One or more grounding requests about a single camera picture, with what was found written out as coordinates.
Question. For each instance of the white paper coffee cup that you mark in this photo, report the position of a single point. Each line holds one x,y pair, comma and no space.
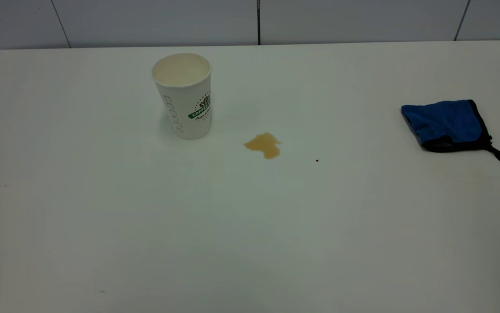
187,108

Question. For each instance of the blue cloth with black trim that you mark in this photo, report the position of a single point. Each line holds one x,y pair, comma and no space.
443,121

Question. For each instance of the brown coffee spill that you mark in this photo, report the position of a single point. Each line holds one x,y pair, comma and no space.
264,144

